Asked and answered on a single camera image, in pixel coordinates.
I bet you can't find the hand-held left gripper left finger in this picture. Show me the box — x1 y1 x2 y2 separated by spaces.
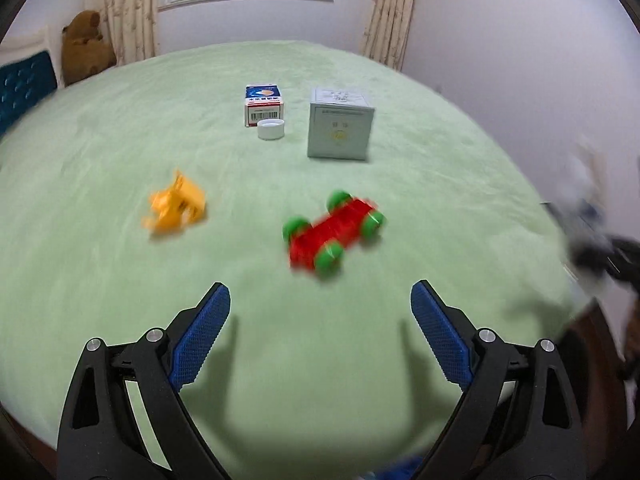
56 281 232 480

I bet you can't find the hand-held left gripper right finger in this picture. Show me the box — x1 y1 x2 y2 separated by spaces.
410 280 587 480

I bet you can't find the yellow toy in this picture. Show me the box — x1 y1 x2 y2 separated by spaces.
141 170 208 236

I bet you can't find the red toy car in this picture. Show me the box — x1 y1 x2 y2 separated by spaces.
281 190 387 281

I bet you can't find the white bottle cap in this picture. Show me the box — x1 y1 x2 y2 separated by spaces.
257 119 286 141

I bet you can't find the green bed blanket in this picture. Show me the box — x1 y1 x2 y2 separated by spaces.
0 40 596 480

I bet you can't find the grey cube box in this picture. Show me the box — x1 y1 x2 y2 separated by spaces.
306 87 377 162

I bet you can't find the blue and white carton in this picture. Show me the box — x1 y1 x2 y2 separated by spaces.
244 85 286 128

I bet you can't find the brown teddy bear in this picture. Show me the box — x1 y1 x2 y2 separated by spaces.
61 10 117 86

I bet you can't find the cream and blue headboard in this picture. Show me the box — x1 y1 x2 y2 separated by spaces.
0 25 63 136

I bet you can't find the floral beige curtain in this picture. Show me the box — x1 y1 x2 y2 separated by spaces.
361 0 421 72
82 0 160 67

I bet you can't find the dark wooden bed frame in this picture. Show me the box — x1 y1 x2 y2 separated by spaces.
562 295 631 431

